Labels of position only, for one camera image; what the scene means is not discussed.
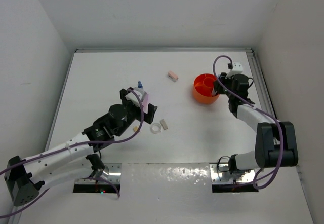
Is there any orange round divided container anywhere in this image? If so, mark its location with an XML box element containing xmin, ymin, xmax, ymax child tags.
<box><xmin>192</xmin><ymin>73</ymin><xmax>219</xmax><ymax>105</ymax></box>

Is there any small blue-capped clear bottle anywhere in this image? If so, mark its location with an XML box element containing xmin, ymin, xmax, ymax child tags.
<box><xmin>137</xmin><ymin>81</ymin><xmax>144</xmax><ymax>91</ymax></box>

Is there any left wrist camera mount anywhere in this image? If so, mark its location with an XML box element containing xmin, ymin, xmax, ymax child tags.
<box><xmin>126</xmin><ymin>87</ymin><xmax>147</xmax><ymax>110</ymax></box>

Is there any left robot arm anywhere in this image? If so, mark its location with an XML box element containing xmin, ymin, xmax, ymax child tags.
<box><xmin>1</xmin><ymin>87</ymin><xmax>157</xmax><ymax>207</ymax></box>

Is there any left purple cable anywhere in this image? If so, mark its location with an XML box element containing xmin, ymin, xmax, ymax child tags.
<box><xmin>0</xmin><ymin>88</ymin><xmax>145</xmax><ymax>218</ymax></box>

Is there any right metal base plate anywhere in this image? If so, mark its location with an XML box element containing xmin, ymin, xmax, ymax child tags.
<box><xmin>210</xmin><ymin>162</ymin><xmax>256</xmax><ymax>184</ymax></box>

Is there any metal base plate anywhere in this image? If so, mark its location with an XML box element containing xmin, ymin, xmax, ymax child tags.
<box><xmin>210</xmin><ymin>162</ymin><xmax>256</xmax><ymax>184</ymax></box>
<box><xmin>74</xmin><ymin>163</ymin><xmax>122</xmax><ymax>185</ymax></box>

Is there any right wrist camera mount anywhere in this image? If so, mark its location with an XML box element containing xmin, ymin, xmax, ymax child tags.
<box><xmin>226</xmin><ymin>62</ymin><xmax>243</xmax><ymax>78</ymax></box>

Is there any purple cable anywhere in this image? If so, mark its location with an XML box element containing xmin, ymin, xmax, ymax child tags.
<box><xmin>0</xmin><ymin>88</ymin><xmax>145</xmax><ymax>218</ymax></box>
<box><xmin>212</xmin><ymin>55</ymin><xmax>283</xmax><ymax>191</ymax></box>

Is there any clear tape roll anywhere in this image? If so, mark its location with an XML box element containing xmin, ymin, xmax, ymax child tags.
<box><xmin>150</xmin><ymin>123</ymin><xmax>162</xmax><ymax>134</ymax></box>

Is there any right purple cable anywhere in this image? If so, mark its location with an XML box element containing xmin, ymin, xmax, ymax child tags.
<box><xmin>212</xmin><ymin>55</ymin><xmax>283</xmax><ymax>191</ymax></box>

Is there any grey rectangular eraser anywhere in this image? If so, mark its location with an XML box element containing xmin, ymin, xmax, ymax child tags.
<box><xmin>160</xmin><ymin>119</ymin><xmax>168</xmax><ymax>130</ymax></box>

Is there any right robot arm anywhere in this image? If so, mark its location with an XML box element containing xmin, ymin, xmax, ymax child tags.
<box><xmin>213</xmin><ymin>72</ymin><xmax>299</xmax><ymax>174</ymax></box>

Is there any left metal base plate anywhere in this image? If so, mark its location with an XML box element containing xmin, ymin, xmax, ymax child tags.
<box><xmin>74</xmin><ymin>163</ymin><xmax>122</xmax><ymax>185</ymax></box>

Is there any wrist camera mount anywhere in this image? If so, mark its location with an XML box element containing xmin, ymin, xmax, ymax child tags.
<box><xmin>126</xmin><ymin>87</ymin><xmax>147</xmax><ymax>110</ymax></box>
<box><xmin>226</xmin><ymin>62</ymin><xmax>243</xmax><ymax>78</ymax></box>

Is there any pink mini stapler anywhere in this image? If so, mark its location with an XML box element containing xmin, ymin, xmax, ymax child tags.
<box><xmin>168</xmin><ymin>70</ymin><xmax>179</xmax><ymax>82</ymax></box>

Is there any light pink highlighter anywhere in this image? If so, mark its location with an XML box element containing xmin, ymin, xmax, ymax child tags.
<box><xmin>141</xmin><ymin>94</ymin><xmax>148</xmax><ymax>108</ymax></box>

